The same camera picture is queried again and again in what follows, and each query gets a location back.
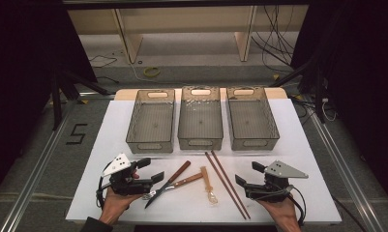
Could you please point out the black metal stand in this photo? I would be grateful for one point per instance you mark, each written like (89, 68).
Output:
(319, 96)

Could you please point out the black curtain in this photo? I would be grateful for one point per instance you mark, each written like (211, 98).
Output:
(20, 64)
(359, 80)

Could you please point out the aluminium floor rail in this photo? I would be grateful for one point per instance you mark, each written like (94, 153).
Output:
(343, 174)
(36, 174)

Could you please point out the person's left hand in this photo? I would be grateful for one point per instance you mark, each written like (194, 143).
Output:
(115, 206)

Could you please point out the yellow floor tape piece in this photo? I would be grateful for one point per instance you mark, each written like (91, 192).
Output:
(84, 101)
(275, 77)
(298, 97)

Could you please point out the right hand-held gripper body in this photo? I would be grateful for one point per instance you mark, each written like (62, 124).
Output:
(272, 190)

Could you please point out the brown wooden chopstick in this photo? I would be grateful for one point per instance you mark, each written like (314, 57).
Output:
(231, 183)
(225, 185)

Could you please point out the person's right hand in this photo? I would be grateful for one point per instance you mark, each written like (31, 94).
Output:
(285, 212)

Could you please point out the yellow tape roll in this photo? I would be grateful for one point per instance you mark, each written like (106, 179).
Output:
(144, 71)

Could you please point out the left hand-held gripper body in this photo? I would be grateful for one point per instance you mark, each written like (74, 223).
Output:
(127, 185)

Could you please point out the light wooden desk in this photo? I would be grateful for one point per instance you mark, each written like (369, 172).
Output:
(130, 45)

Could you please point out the black tripod stand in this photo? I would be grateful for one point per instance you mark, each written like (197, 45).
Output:
(56, 106)

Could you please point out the grey translucent plastic bin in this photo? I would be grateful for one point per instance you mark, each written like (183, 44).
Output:
(153, 122)
(200, 122)
(251, 122)

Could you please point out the white table sheet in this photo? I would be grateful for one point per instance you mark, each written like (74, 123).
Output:
(188, 211)

